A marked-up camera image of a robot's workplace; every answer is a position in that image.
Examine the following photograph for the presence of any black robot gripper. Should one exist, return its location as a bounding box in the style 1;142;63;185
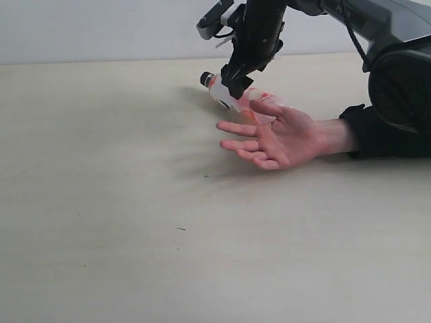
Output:
220;0;286;100

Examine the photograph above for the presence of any pink peach drink bottle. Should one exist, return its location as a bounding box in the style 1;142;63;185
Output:
200;71;294;124

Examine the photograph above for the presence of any black sleeved forearm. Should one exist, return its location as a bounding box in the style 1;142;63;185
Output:
339;104;430;159

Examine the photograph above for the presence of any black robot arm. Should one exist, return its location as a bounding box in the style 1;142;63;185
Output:
220;1;430;133

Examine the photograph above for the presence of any person's open bare hand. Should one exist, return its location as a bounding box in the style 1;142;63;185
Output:
216;100;358;170

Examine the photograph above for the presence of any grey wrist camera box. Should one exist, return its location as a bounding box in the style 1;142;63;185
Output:
196;0;246;40

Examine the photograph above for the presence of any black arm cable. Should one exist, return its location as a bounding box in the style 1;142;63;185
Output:
331;0;373;67

